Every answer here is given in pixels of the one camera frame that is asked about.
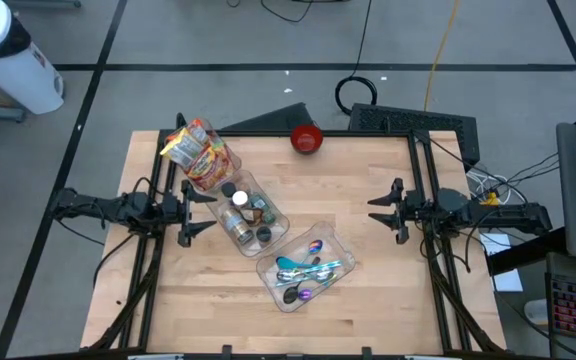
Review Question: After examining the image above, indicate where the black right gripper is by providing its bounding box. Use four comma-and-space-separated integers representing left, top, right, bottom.
366, 177, 440, 246

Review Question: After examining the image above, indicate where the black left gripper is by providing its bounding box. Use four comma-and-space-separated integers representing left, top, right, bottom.
161, 178, 218, 249

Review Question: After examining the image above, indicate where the tan lid spice jar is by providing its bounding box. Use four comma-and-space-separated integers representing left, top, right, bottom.
221, 208, 255, 246

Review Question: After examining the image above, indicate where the white lid spice jar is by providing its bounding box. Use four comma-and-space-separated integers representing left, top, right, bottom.
231, 189, 251, 212

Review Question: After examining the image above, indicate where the orange brown snack packet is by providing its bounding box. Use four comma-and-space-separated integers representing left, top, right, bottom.
242, 207, 264, 226

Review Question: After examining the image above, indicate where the purple label spice jar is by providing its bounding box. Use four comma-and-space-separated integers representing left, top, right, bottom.
248, 193, 277, 225

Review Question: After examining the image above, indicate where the yellow-green white snack packet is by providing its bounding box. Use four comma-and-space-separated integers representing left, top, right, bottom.
160, 127, 204, 170

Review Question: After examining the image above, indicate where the silver metal spoon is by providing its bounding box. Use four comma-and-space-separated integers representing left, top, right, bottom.
275, 269, 334, 284

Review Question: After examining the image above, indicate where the clear plastic storage bin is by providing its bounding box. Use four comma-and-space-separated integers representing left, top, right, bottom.
256, 221, 357, 314
165, 118, 291, 259

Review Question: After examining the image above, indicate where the red bowl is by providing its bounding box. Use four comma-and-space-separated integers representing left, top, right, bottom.
290, 124, 324, 155

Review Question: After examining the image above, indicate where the white paper sheet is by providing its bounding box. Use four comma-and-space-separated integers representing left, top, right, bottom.
478, 233, 524, 293

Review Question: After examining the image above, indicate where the small black spoon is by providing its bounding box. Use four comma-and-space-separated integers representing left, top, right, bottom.
282, 255, 322, 305

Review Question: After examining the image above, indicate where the black triangular panel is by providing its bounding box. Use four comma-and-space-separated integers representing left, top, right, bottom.
220, 102, 317, 132

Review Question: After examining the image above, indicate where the black desk leg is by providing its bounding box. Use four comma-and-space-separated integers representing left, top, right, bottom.
487, 226, 569, 276

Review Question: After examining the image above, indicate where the white computer mouse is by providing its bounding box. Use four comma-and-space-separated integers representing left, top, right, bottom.
524, 298, 549, 326

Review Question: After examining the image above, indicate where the white trash bin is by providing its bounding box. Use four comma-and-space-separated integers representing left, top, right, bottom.
0, 0, 65, 115

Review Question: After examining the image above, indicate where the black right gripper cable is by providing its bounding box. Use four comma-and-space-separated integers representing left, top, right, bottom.
419, 222, 474, 275

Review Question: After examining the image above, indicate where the white cable loop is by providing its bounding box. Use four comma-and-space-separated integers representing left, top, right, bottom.
466, 168, 528, 206

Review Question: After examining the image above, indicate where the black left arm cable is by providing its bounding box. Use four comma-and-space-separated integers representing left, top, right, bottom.
92, 230, 139, 289

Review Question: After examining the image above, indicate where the black coiled cable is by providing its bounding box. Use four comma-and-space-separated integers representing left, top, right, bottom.
334, 0, 379, 116

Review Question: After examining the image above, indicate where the yellow cable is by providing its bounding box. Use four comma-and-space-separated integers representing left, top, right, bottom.
422, 0, 463, 112

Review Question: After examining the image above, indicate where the black floor cable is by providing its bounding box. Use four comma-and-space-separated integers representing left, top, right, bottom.
225, 0, 314, 25

